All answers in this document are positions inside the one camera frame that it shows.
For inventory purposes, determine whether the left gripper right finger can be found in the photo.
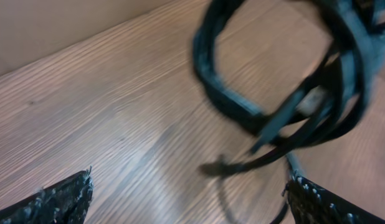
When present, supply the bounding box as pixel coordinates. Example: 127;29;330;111
286;177;385;224

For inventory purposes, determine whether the black thin USB cable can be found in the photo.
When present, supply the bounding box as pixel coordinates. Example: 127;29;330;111
198;133;336;224

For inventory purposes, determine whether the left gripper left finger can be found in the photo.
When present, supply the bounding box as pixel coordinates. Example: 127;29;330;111
0;168;93;224

